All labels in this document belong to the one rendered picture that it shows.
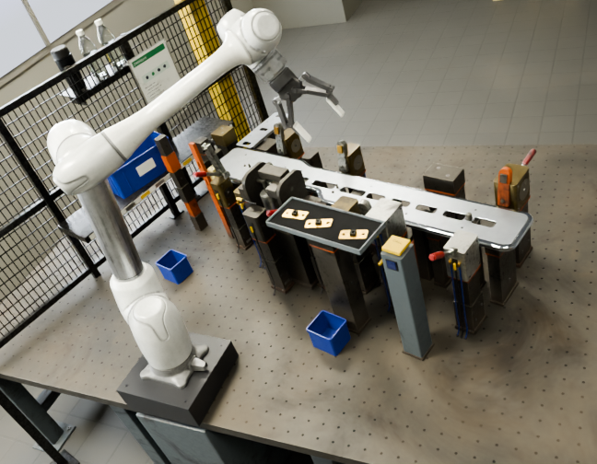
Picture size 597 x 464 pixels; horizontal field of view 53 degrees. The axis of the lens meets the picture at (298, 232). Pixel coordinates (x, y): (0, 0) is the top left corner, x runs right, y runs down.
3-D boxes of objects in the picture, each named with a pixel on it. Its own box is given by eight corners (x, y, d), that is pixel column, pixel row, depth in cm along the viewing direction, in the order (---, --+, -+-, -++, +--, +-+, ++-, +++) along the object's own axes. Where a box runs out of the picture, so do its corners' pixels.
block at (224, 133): (257, 190, 293) (233, 126, 271) (247, 199, 289) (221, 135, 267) (246, 186, 298) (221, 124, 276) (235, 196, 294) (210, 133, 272)
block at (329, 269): (371, 319, 209) (344, 221, 182) (358, 335, 205) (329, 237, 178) (348, 310, 215) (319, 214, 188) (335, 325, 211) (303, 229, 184)
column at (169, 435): (263, 526, 235) (204, 434, 195) (200, 505, 249) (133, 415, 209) (294, 456, 255) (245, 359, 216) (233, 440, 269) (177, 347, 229)
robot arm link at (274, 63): (269, 54, 164) (284, 70, 166) (277, 43, 171) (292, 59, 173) (247, 75, 169) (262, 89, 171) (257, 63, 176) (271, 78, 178)
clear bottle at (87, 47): (111, 71, 260) (88, 27, 248) (99, 78, 257) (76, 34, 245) (102, 70, 264) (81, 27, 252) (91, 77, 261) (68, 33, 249)
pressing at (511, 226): (540, 211, 186) (540, 207, 185) (509, 256, 175) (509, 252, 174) (236, 146, 271) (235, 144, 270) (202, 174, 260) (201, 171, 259)
